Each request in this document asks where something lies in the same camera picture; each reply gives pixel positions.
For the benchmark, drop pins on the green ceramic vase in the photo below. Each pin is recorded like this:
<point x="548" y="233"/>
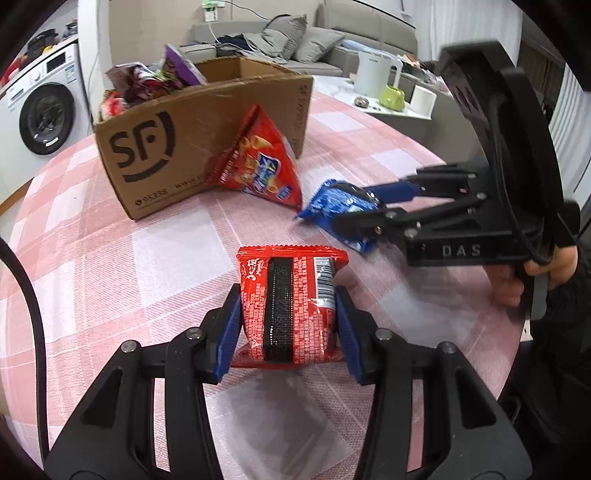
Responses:
<point x="392" y="98"/>

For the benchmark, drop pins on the white curtain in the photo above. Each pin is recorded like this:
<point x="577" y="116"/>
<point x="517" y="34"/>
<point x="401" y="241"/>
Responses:
<point x="572" y="129"/>

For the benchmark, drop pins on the dark maroon snack packet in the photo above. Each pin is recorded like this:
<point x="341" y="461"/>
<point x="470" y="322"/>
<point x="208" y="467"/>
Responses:
<point x="136" y="81"/>

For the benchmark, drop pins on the person's right hand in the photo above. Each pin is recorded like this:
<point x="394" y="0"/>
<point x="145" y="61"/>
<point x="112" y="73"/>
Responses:
<point x="561" y="268"/>

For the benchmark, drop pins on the white red-edged snack packet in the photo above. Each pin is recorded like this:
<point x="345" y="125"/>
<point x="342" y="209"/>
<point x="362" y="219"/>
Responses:
<point x="113" y="106"/>

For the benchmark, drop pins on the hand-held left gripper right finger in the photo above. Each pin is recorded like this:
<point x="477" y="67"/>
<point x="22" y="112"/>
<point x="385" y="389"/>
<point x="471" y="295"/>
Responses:
<point x="348" y="337"/>

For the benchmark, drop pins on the white electric kettle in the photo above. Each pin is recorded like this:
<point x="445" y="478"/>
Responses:
<point x="371" y="71"/>

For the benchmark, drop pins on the person's right forearm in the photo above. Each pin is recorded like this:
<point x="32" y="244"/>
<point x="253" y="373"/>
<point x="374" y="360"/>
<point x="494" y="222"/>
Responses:
<point x="565" y="332"/>

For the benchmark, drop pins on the dark grey cushion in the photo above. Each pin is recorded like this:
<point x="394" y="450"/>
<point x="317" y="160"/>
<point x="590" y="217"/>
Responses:
<point x="284" y="37"/>

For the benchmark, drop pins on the pile of clothes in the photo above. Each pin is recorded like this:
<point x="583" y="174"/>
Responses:
<point x="249" y="44"/>

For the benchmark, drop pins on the white paper roll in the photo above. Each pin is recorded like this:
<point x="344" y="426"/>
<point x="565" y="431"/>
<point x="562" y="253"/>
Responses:
<point x="422" y="101"/>

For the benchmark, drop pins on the light grey cushion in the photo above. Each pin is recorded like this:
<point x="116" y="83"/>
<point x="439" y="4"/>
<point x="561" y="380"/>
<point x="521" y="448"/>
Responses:
<point x="318" y="46"/>

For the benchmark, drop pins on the red triangular snack bag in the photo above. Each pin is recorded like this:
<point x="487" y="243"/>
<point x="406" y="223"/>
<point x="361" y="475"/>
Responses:
<point x="258" y="166"/>

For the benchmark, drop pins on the white washing machine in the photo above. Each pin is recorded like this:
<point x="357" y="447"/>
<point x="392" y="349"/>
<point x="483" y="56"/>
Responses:
<point x="46" y="115"/>

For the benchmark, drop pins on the white wall power strip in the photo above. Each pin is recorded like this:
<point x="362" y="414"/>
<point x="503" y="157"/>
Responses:
<point x="210" y="9"/>

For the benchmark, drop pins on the brown cardboard box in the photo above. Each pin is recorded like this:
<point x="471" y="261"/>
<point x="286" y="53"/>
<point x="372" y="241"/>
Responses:
<point x="184" y="138"/>

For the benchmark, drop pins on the red black-striped snack packet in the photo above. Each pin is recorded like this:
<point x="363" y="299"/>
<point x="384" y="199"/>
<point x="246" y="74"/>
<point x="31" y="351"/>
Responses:
<point x="258" y="314"/>

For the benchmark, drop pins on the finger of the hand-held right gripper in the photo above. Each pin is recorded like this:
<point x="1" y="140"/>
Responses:
<point x="369" y="226"/>
<point x="397" y="190"/>

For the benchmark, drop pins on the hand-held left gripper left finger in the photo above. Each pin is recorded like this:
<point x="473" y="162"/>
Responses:
<point x="228" y="334"/>

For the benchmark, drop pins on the purple snack packet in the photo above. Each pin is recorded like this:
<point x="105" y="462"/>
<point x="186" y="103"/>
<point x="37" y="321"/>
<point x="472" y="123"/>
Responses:
<point x="180" y="69"/>

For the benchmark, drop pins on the grey sofa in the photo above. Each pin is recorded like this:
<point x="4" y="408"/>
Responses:
<point x="360" y="23"/>

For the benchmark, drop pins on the marble coffee table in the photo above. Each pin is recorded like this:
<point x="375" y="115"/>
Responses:
<point x="415" y="127"/>

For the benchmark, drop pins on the light blue cloth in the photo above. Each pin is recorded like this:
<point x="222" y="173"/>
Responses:
<point x="355" y="45"/>

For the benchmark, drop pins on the blue cookie packet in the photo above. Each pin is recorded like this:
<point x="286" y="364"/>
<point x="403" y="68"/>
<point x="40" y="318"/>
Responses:
<point x="328" y="203"/>

